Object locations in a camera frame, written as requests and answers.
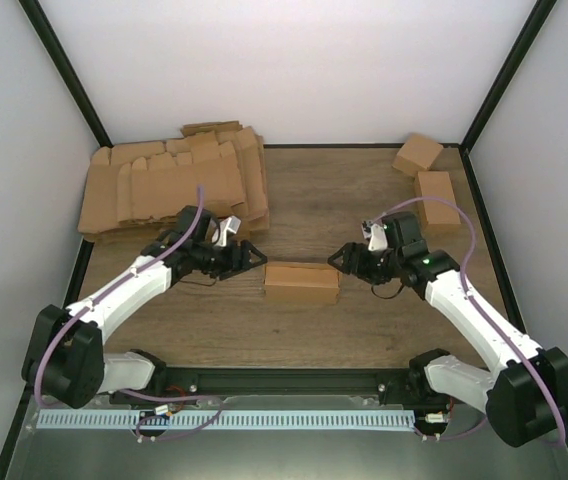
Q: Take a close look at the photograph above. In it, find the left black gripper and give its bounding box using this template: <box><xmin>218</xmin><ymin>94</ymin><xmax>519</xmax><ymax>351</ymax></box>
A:
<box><xmin>193</xmin><ymin>240</ymin><xmax>268</xmax><ymax>280</ymax></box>

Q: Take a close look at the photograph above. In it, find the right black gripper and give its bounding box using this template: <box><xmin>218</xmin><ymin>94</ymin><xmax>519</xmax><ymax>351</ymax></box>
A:
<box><xmin>329</xmin><ymin>242</ymin><xmax>403</xmax><ymax>286</ymax></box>

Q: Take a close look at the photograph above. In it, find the cardboard box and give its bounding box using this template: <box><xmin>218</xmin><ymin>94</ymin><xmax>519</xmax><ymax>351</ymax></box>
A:
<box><xmin>392</xmin><ymin>133</ymin><xmax>444</xmax><ymax>177</ymax></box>
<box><xmin>414</xmin><ymin>171</ymin><xmax>461</xmax><ymax>233</ymax></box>
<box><xmin>263</xmin><ymin>262</ymin><xmax>341</xmax><ymax>305</ymax></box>

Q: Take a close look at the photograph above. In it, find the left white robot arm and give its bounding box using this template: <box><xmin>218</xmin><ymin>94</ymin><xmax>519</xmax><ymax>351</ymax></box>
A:
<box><xmin>21</xmin><ymin>206</ymin><xmax>267</xmax><ymax>409</ymax></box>

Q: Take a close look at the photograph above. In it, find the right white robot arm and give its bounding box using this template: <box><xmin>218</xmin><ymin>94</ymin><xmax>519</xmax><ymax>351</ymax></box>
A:
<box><xmin>327</xmin><ymin>212</ymin><xmax>568</xmax><ymax>447</ymax></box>

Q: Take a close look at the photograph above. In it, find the stack of flat cardboard blanks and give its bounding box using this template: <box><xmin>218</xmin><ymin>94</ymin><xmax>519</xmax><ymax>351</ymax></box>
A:
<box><xmin>78</xmin><ymin>121</ymin><xmax>270</xmax><ymax>238</ymax></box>

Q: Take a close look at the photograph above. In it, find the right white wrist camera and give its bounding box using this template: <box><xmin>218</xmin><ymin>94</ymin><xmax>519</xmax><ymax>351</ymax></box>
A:
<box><xmin>361</xmin><ymin>220</ymin><xmax>388</xmax><ymax>252</ymax></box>

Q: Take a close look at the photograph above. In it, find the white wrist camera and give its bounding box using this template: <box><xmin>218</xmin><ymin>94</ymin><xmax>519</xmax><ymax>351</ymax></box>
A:
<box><xmin>211</xmin><ymin>216</ymin><xmax>241</xmax><ymax>248</ymax></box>
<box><xmin>361</xmin><ymin>220</ymin><xmax>388</xmax><ymax>252</ymax></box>

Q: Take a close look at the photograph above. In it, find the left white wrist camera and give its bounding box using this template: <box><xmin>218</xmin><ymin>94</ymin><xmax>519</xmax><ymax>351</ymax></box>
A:
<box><xmin>211</xmin><ymin>216</ymin><xmax>241</xmax><ymax>248</ymax></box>

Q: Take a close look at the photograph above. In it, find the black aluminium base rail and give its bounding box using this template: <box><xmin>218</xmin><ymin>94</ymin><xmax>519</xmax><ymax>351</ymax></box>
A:
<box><xmin>28</xmin><ymin>367</ymin><xmax>555</xmax><ymax>401</ymax></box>

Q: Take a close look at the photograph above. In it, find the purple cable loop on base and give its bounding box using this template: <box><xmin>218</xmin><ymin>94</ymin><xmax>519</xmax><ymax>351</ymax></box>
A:
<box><xmin>135</xmin><ymin>392</ymin><xmax>229</xmax><ymax>445</ymax></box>

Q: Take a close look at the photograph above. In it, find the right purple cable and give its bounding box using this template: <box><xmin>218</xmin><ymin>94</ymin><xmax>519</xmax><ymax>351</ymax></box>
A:
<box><xmin>366</xmin><ymin>196</ymin><xmax>568</xmax><ymax>447</ymax></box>

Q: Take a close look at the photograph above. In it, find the light blue slotted cable duct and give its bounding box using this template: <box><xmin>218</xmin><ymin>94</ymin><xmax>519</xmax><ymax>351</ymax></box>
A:
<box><xmin>37</xmin><ymin>410</ymin><xmax>415</xmax><ymax>432</ymax></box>

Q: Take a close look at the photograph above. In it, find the black frame post right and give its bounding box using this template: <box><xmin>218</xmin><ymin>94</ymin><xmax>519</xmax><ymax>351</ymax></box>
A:
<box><xmin>460</xmin><ymin>0</ymin><xmax>557</xmax><ymax>153</ymax></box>

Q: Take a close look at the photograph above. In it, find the black frame post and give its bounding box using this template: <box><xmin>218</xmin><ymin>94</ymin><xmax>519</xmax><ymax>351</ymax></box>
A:
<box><xmin>460</xmin><ymin>0</ymin><xmax>557</xmax><ymax>153</ymax></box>
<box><xmin>18</xmin><ymin>0</ymin><xmax>113</xmax><ymax>147</ymax></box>

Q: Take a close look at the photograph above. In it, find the black frame post left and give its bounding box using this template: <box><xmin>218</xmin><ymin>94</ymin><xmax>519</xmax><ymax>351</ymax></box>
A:
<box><xmin>18</xmin><ymin>0</ymin><xmax>113</xmax><ymax>147</ymax></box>

